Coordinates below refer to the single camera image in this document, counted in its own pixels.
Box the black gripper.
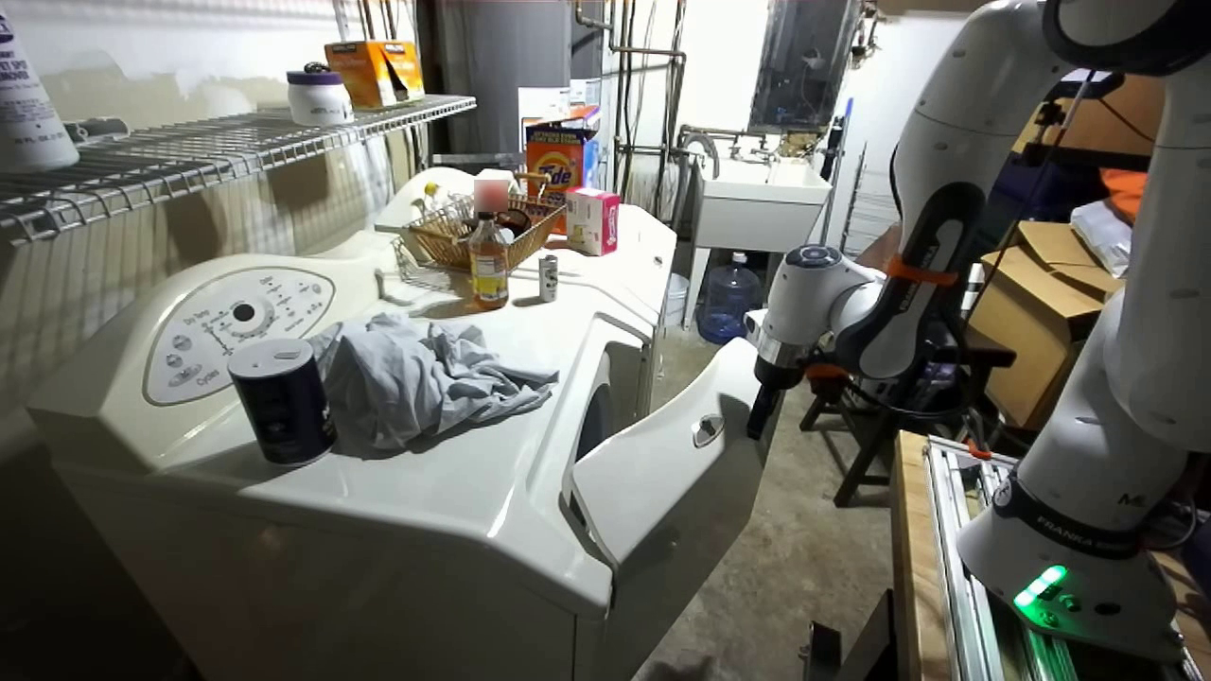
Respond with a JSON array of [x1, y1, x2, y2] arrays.
[[740, 360, 802, 445]]

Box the white washing machine door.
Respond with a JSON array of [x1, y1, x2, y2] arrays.
[[560, 331, 773, 681]]

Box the white dryer machine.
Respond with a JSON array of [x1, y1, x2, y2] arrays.
[[369, 167, 685, 445]]

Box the white washing machine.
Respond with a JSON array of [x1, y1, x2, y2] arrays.
[[30, 246, 667, 681]]

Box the black folding stool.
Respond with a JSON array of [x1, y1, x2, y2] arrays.
[[797, 338, 1021, 510]]

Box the wooden board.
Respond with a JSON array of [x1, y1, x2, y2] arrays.
[[889, 428, 963, 681]]

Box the white utility sink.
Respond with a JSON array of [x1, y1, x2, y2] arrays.
[[685, 152, 836, 257]]

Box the pink carton box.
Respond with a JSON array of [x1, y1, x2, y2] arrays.
[[565, 186, 625, 259]]

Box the small cardboard box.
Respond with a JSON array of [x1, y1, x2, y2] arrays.
[[962, 243, 1115, 435]]

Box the amber liquid bottle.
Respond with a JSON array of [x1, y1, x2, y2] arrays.
[[465, 210, 516, 314]]

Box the blue detergent box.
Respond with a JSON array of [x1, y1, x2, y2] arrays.
[[575, 104, 614, 194]]

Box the orange baking soda box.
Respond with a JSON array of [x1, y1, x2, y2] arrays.
[[523, 125, 590, 206]]

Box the red lidded jar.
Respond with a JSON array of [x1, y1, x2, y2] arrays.
[[471, 176, 516, 220]]

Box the grey crumpled cloth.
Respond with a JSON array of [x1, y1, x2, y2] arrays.
[[316, 314, 565, 460]]

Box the wicker basket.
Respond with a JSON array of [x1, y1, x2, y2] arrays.
[[374, 186, 570, 276]]

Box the clear bottle with yellow cap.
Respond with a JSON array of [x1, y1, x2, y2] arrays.
[[418, 180, 453, 238]]

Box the orange fabric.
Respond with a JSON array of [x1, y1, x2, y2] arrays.
[[1098, 161, 1153, 228]]

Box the grey water heater tank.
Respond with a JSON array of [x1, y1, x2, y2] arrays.
[[431, 0, 577, 161]]

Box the large cardboard box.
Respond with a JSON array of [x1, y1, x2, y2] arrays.
[[1008, 69, 1170, 161]]

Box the dark cylindrical canister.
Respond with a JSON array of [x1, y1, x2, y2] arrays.
[[227, 338, 340, 468]]

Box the orange package on shelf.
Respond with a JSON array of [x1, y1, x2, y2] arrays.
[[320, 39, 429, 113]]

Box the oval washer control panel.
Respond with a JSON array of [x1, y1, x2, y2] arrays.
[[140, 263, 340, 412]]

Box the white jar with dark lid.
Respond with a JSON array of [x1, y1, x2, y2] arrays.
[[282, 61, 360, 128]]

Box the large white plastic bottle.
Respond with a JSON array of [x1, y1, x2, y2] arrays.
[[0, 12, 84, 176]]

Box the aluminium frame rail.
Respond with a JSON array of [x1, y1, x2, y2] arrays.
[[924, 435, 1044, 681]]

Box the metal wall pipes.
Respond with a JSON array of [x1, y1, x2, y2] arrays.
[[603, 0, 692, 220]]

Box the white wire shelf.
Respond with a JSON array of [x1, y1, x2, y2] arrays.
[[0, 90, 480, 248]]

